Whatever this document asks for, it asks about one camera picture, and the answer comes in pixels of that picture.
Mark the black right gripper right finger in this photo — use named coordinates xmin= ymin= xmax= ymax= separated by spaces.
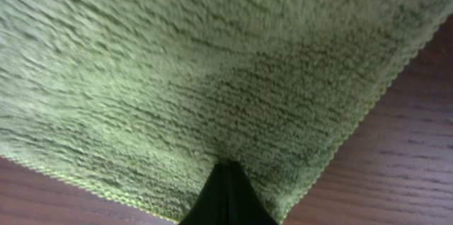
xmin=226 ymin=161 xmax=277 ymax=225

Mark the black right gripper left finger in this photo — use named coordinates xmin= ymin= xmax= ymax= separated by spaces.
xmin=179 ymin=163 xmax=227 ymax=225

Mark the light green microfiber cloth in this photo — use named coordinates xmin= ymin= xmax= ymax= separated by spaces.
xmin=1 ymin=0 xmax=452 ymax=222

